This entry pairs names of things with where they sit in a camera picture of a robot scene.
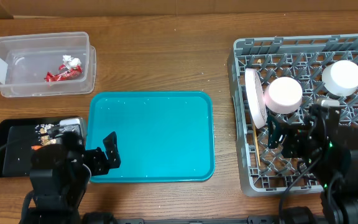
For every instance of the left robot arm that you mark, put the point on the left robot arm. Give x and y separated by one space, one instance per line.
60 172

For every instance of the white tissue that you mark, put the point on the white tissue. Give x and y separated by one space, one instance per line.
70 62

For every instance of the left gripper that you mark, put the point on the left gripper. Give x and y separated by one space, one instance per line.
102 165

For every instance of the wooden chopstick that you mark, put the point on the wooden chopstick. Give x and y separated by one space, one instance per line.
256 144

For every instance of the grey dishwasher rack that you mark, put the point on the grey dishwasher rack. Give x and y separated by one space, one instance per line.
304 59

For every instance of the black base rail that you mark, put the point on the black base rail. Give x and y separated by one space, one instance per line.
197 221

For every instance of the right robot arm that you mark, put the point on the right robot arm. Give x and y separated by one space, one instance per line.
329 151

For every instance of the clear plastic bin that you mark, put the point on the clear plastic bin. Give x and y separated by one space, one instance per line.
25 61

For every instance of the peanut shells and rice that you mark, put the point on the peanut shells and rice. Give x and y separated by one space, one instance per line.
34 135

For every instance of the black plastic tray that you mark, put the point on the black plastic tray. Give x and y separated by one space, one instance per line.
9 165

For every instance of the orange carrot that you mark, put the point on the orange carrot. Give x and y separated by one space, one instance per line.
35 147

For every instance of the white plate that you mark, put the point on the white plate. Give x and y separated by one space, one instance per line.
255 98

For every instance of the teal serving tray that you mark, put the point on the teal serving tray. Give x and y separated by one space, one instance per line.
162 136

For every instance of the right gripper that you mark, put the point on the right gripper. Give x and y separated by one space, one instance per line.
292 133

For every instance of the red snack wrapper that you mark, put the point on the red snack wrapper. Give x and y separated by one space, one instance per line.
69 74

